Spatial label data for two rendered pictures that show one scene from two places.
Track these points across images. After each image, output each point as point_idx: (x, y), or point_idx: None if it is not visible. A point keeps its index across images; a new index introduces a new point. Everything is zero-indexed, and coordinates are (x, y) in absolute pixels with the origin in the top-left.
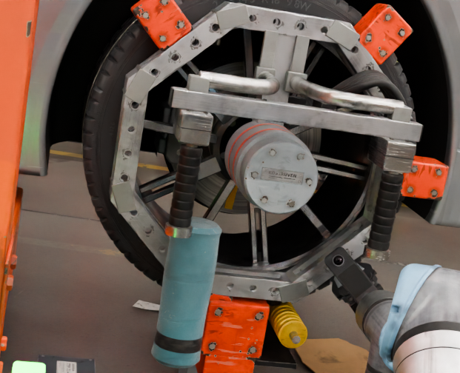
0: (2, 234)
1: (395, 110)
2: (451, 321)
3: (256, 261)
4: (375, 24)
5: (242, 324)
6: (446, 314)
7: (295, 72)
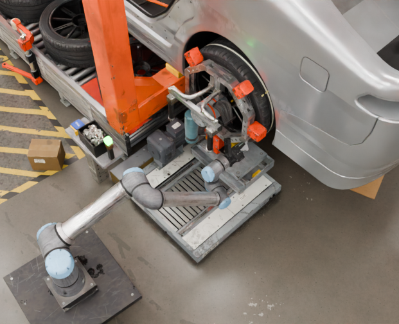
0: (116, 109)
1: (211, 121)
2: (122, 182)
3: (230, 124)
4: (236, 88)
5: (213, 139)
6: (123, 180)
7: (218, 89)
